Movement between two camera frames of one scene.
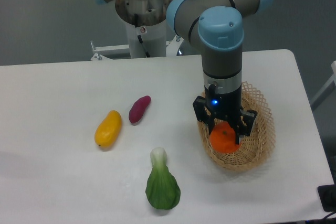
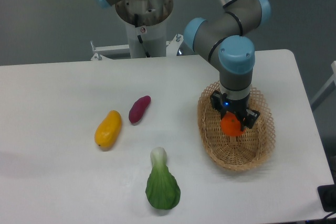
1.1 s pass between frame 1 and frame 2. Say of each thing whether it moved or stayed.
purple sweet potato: stayed
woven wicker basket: stayed
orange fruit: moved
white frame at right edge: stayed
